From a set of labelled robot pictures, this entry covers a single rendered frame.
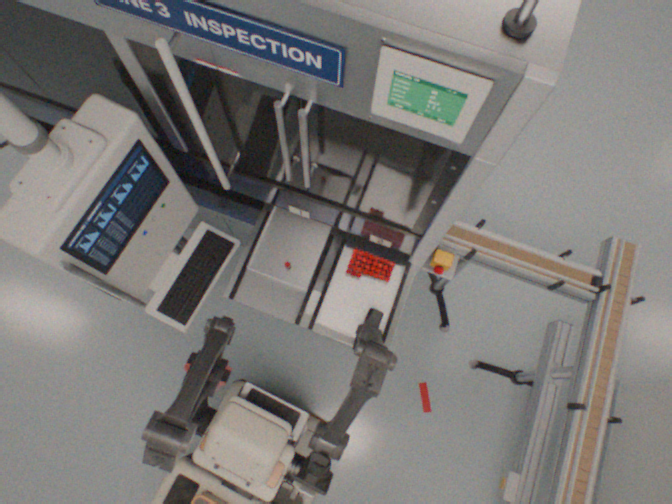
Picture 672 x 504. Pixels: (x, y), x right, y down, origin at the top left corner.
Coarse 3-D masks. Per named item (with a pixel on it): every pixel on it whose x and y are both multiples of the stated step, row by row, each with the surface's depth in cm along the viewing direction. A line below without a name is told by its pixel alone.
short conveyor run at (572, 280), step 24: (456, 240) 195; (480, 240) 199; (504, 240) 195; (480, 264) 203; (504, 264) 196; (528, 264) 193; (552, 264) 197; (576, 264) 195; (552, 288) 196; (576, 288) 194
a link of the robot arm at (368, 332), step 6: (366, 324) 162; (360, 330) 164; (366, 330) 156; (372, 330) 153; (378, 330) 160; (360, 336) 160; (366, 336) 150; (372, 336) 141; (378, 336) 146; (360, 342) 126; (372, 342) 131; (378, 342) 133; (360, 348) 125; (354, 354) 126; (360, 354) 126; (396, 360) 126; (390, 366) 125
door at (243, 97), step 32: (160, 64) 127; (192, 64) 122; (160, 96) 145; (192, 96) 137; (224, 96) 131; (256, 96) 125; (192, 128) 157; (224, 128) 149; (256, 128) 141; (288, 128) 134; (224, 160) 173; (256, 160) 163
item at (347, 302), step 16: (336, 272) 199; (400, 272) 200; (336, 288) 197; (352, 288) 197; (368, 288) 197; (384, 288) 197; (336, 304) 195; (352, 304) 195; (368, 304) 195; (384, 304) 196; (320, 320) 193; (336, 320) 193; (352, 320) 193; (384, 320) 194; (352, 336) 189
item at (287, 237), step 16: (272, 208) 203; (272, 224) 204; (288, 224) 204; (304, 224) 205; (320, 224) 205; (272, 240) 202; (288, 240) 202; (304, 240) 202; (320, 240) 203; (256, 256) 200; (272, 256) 200; (288, 256) 200; (304, 256) 200; (320, 256) 200; (256, 272) 197; (272, 272) 198; (288, 272) 198; (304, 272) 199; (304, 288) 194
